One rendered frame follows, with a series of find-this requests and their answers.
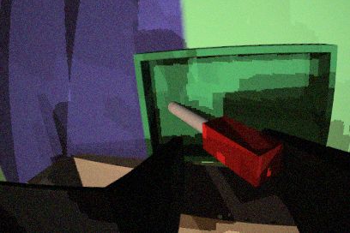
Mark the green tray floor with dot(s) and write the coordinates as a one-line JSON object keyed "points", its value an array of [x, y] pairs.
{"points": [[264, 91]]}

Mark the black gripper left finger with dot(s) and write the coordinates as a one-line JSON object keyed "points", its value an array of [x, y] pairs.
{"points": [[147, 199]]}

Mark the red-headed pin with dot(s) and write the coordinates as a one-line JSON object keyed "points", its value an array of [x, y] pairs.
{"points": [[253, 155]]}

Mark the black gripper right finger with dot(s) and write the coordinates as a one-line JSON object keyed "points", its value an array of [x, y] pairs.
{"points": [[314, 181]]}

